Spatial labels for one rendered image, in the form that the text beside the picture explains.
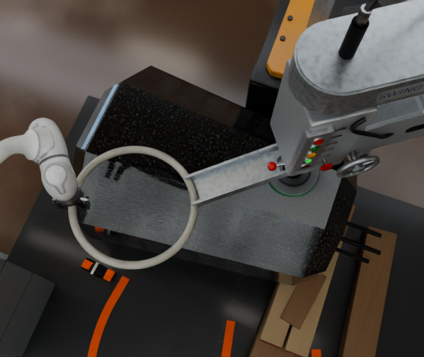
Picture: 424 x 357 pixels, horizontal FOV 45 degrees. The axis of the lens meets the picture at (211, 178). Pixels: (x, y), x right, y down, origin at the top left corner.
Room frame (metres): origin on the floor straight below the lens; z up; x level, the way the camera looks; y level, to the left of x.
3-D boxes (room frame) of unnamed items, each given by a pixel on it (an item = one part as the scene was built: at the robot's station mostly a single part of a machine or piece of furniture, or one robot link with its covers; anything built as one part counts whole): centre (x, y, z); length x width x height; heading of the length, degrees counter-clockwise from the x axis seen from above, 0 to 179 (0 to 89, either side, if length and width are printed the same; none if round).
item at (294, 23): (1.40, -0.54, 0.76); 0.49 x 0.49 x 0.05; 71
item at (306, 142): (0.59, -0.29, 1.42); 0.08 x 0.03 x 0.28; 107
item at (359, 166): (0.64, -0.48, 1.25); 0.15 x 0.10 x 0.15; 107
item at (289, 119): (0.74, -0.40, 1.37); 0.36 x 0.22 x 0.45; 107
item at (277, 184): (0.72, -0.33, 0.89); 0.21 x 0.21 x 0.01
